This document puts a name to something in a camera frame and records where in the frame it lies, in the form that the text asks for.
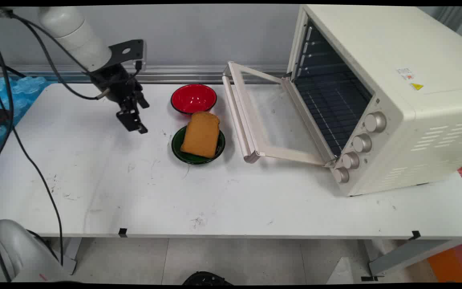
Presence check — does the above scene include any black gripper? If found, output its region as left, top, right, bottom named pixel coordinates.
left=90, top=63, right=150, bottom=134

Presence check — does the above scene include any brown toast bread slice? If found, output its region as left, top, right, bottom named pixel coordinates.
left=180, top=111, right=220, bottom=159

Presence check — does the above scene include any dark green plate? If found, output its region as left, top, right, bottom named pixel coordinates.
left=171, top=125, right=226, bottom=165

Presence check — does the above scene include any red bowl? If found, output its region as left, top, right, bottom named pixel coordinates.
left=170, top=84, right=217, bottom=116

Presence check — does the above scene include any glass oven door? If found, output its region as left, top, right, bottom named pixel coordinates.
left=222, top=61, right=336, bottom=167

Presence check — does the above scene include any black round floor object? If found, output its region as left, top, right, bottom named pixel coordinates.
left=182, top=271, right=233, bottom=285

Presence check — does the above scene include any large silver oven knob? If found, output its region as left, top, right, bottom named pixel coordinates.
left=364, top=112, right=387, bottom=133

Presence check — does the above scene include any cream toaster oven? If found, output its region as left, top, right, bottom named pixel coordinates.
left=286, top=5, right=462, bottom=197

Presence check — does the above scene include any grey table leg with foot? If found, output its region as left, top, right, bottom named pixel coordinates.
left=361, top=240, right=462, bottom=281

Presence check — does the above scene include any grey ribbed curtain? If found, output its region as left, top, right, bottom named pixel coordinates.
left=434, top=6, right=462, bottom=33

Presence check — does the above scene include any orange box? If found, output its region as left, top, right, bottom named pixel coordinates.
left=428, top=240, right=462, bottom=283

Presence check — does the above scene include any black gripper connector cable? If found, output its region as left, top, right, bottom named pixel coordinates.
left=0, top=10, right=111, bottom=183

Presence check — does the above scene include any aluminium wall rail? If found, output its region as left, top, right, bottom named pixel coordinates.
left=0, top=64, right=292, bottom=84

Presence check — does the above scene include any cream oven door handle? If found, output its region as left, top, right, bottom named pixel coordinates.
left=222, top=74, right=260, bottom=163

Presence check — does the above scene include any short black cable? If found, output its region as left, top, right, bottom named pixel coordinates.
left=0, top=57, right=28, bottom=78

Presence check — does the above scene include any black camera USB cable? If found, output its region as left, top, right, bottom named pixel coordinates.
left=0, top=14, right=143, bottom=266

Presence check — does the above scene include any metal oven wire rack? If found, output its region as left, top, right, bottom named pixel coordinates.
left=295, top=74, right=372, bottom=157

